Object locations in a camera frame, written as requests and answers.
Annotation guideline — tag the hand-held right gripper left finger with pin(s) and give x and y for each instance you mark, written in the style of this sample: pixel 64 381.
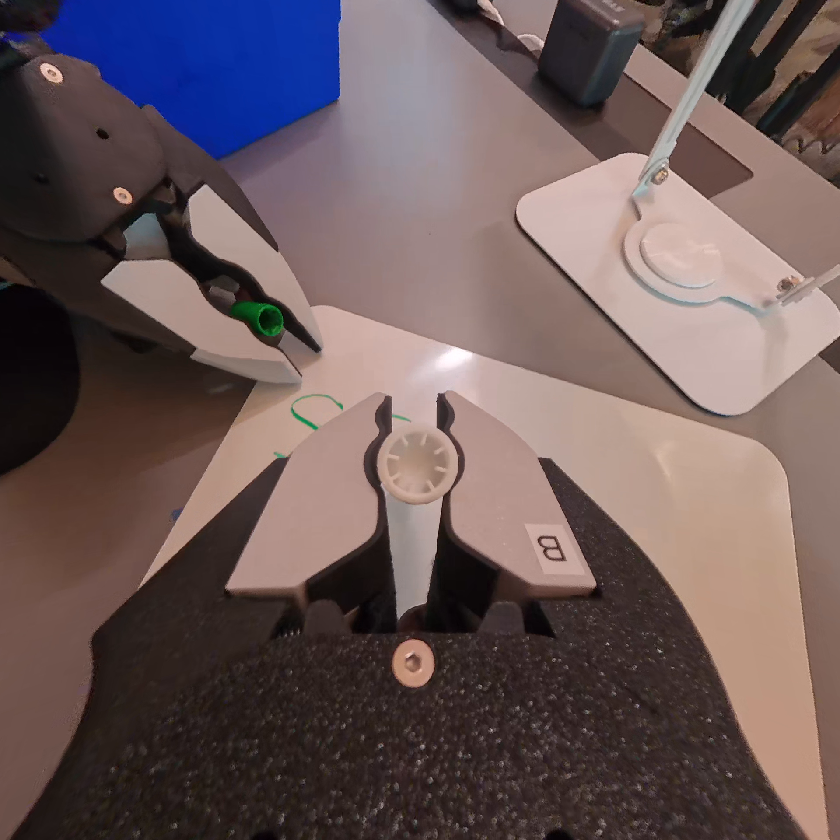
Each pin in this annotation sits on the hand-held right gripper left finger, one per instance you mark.
pixel 308 518

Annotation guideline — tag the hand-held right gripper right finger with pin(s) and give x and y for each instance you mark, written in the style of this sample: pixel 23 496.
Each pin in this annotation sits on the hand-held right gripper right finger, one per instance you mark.
pixel 505 499

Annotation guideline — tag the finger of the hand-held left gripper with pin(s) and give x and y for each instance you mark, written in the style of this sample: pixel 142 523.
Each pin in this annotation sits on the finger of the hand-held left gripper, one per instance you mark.
pixel 177 302
pixel 243 243

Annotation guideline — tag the green marker cap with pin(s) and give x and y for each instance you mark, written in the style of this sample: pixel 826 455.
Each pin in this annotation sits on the green marker cap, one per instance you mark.
pixel 259 318

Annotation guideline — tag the blue plastic bin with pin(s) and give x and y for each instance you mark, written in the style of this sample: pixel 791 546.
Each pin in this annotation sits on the blue plastic bin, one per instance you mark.
pixel 197 65

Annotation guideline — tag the white whiteboard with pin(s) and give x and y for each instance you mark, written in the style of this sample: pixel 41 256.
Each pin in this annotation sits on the white whiteboard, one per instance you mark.
pixel 656 525

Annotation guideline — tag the black textured pad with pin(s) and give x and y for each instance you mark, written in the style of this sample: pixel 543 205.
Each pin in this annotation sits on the black textured pad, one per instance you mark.
pixel 33 380

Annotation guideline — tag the white metal stand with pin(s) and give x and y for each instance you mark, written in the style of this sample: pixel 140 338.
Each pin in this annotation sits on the white metal stand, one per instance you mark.
pixel 590 295

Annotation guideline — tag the dark grey charger box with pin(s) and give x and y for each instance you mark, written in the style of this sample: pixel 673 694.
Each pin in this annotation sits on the dark grey charger box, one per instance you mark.
pixel 590 52

